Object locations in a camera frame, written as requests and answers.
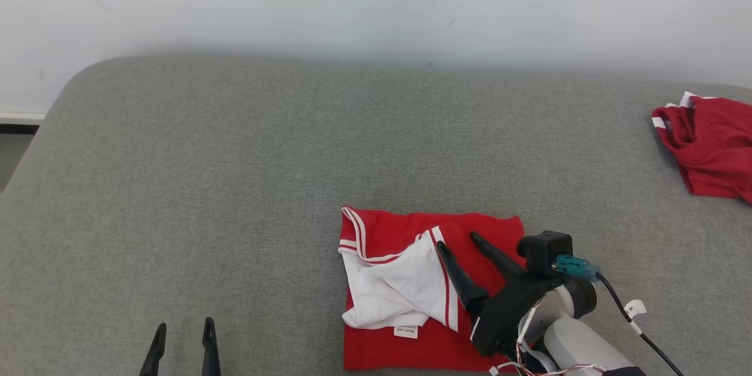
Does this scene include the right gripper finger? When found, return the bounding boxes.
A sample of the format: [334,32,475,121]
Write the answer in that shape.
[470,231,528,283]
[436,241,490,313]

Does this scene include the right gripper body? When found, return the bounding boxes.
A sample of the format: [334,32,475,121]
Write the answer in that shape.
[470,273,568,358]

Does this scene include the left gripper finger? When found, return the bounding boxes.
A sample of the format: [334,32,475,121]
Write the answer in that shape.
[202,317,222,376]
[139,323,167,376]

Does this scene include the red and white shirt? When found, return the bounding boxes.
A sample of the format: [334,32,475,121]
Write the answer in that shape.
[338,206,526,372]

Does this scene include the red shorts with white stripe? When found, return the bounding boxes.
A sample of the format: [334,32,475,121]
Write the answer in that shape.
[651,92,752,205]

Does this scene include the red and white wires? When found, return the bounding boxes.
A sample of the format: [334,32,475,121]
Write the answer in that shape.
[489,341,606,376]

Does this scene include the teal cable connector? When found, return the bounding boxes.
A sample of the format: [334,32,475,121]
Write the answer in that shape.
[552,254,601,281]

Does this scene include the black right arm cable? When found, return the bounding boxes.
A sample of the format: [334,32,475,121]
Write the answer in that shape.
[593,273,686,376]

